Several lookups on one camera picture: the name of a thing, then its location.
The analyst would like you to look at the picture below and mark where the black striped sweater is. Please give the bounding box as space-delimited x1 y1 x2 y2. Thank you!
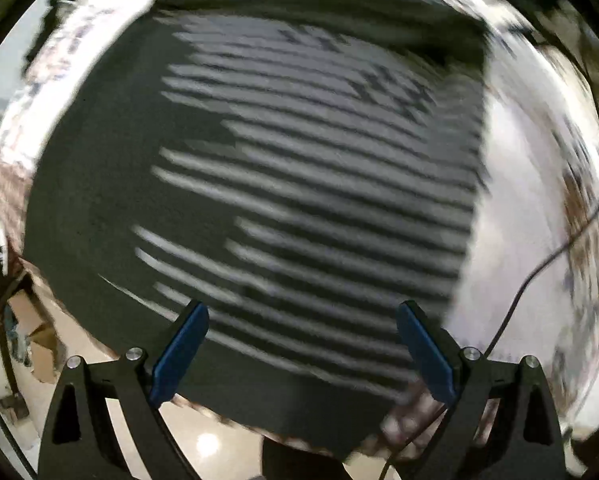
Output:
24 0 486 457

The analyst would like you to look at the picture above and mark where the floral bed blanket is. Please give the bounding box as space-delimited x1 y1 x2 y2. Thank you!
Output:
0 0 599 455

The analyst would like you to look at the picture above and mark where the black cable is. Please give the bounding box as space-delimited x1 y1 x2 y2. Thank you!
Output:
376 24 599 480

